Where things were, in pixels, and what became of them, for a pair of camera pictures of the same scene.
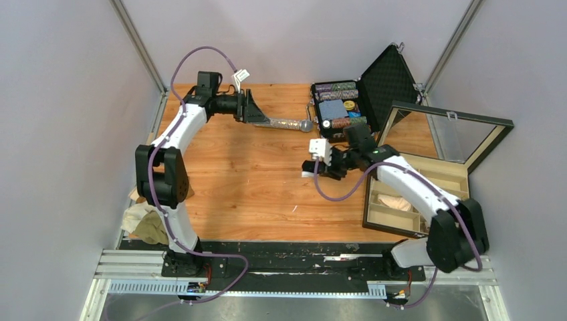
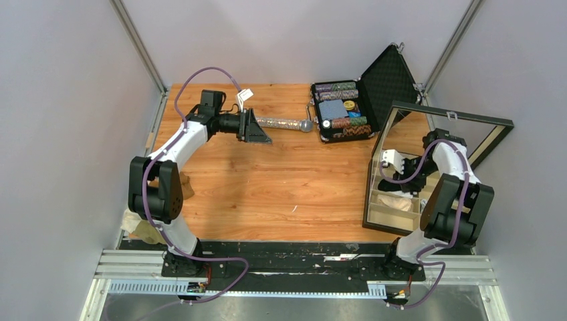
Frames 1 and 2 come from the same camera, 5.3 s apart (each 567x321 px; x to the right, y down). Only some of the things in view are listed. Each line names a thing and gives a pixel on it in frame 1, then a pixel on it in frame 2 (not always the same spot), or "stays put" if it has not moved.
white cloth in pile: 134,215 stays put
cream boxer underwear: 394,201 stays put
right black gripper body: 342,161 to 429,167
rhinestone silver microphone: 305,126 stays put
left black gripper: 247,110 to 249,131
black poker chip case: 366,101 stays put
